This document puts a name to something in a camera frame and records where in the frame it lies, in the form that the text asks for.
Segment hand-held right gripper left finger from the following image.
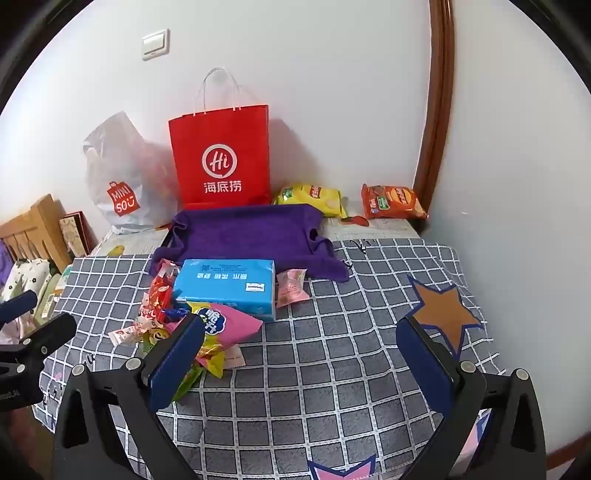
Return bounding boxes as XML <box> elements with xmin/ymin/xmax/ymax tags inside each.
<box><xmin>53</xmin><ymin>313</ymin><xmax>206</xmax><ymax>480</ymax></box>

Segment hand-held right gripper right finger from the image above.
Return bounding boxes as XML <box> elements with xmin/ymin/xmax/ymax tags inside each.
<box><xmin>396</xmin><ymin>315</ymin><xmax>548</xmax><ymax>480</ymax></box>

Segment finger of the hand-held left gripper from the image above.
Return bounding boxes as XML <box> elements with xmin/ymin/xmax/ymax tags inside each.
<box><xmin>0</xmin><ymin>290</ymin><xmax>38</xmax><ymax>326</ymax></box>
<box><xmin>0</xmin><ymin>314</ymin><xmax>77</xmax><ymax>370</ymax></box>

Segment white pink candy packet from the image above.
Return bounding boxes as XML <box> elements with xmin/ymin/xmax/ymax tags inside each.
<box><xmin>108</xmin><ymin>318</ymin><xmax>161</xmax><ymax>346</ymax></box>

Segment pink yellow snack bag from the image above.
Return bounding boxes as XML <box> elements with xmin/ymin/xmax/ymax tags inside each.
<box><xmin>182</xmin><ymin>301</ymin><xmax>264</xmax><ymax>379</ymax></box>

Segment red white snack packet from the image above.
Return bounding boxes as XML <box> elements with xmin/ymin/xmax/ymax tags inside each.
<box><xmin>141</xmin><ymin>272</ymin><xmax>178</xmax><ymax>319</ymax></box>

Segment small pink snack packet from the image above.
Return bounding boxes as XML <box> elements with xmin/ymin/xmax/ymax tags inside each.
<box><xmin>276</xmin><ymin>268</ymin><xmax>311</xmax><ymax>308</ymax></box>

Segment green snack packet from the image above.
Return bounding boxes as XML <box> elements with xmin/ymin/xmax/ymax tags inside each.
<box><xmin>173</xmin><ymin>364</ymin><xmax>204</xmax><ymax>403</ymax></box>

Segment floral bedding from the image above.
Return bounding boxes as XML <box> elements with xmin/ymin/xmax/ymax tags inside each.
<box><xmin>0</xmin><ymin>258</ymin><xmax>61</xmax><ymax>324</ymax></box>

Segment teal box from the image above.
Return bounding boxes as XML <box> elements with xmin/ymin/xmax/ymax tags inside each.
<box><xmin>54</xmin><ymin>264</ymin><xmax>75</xmax><ymax>296</ymax></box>

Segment wooden headboard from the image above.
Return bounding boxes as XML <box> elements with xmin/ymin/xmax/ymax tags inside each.
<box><xmin>0</xmin><ymin>194</ymin><xmax>72</xmax><ymax>273</ymax></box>

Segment blue tissue pack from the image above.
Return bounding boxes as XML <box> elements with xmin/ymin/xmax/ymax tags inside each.
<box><xmin>174</xmin><ymin>258</ymin><xmax>277</xmax><ymax>322</ymax></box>

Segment patterned book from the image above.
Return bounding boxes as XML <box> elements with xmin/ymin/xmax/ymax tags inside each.
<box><xmin>58</xmin><ymin>211</ymin><xmax>99</xmax><ymax>258</ymax></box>

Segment grey checked cloth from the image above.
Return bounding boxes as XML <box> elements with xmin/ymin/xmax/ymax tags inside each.
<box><xmin>34</xmin><ymin>240</ymin><xmax>509</xmax><ymax>480</ymax></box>

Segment purple towel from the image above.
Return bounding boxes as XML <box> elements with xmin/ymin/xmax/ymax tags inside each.
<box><xmin>150</xmin><ymin>204</ymin><xmax>350</xmax><ymax>282</ymax></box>

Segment orange chip bag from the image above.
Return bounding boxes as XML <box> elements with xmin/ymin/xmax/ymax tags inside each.
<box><xmin>361</xmin><ymin>183</ymin><xmax>428</xmax><ymax>221</ymax></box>

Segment white plastic bag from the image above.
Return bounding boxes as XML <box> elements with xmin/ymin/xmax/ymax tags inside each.
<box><xmin>83</xmin><ymin>111</ymin><xmax>181</xmax><ymax>235</ymax></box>

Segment yellow chip bag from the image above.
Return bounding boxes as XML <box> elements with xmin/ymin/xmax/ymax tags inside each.
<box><xmin>272</xmin><ymin>184</ymin><xmax>348</xmax><ymax>219</ymax></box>

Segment red paper bag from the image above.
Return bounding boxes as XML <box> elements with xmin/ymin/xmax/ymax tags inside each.
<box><xmin>167</xmin><ymin>68</ymin><xmax>272</xmax><ymax>210</ymax></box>

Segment wooden door frame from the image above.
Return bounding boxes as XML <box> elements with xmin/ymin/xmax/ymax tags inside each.
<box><xmin>413</xmin><ymin>0</ymin><xmax>458</xmax><ymax>222</ymax></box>

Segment white light switch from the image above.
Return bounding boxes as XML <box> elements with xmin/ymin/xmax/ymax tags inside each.
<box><xmin>141</xmin><ymin>30</ymin><xmax>171</xmax><ymax>62</ymax></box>

